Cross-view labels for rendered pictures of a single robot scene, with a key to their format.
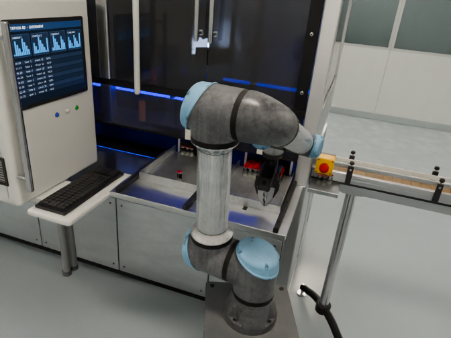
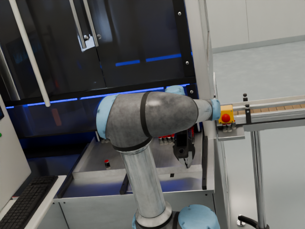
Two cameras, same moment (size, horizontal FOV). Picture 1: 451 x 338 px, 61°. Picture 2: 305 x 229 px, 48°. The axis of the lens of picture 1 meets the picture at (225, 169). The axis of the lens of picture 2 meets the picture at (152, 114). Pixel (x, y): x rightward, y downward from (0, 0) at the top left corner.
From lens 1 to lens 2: 0.11 m
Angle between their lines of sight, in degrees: 3
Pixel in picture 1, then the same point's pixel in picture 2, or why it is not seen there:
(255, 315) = not seen: outside the picture
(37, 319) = not seen: outside the picture
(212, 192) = (144, 182)
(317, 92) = (200, 58)
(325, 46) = (194, 20)
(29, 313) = not seen: outside the picture
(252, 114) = (158, 114)
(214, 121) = (128, 128)
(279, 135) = (185, 122)
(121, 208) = (65, 204)
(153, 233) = (99, 216)
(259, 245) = (196, 211)
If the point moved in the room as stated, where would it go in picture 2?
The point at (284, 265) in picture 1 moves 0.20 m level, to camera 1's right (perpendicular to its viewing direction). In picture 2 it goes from (219, 207) to (255, 198)
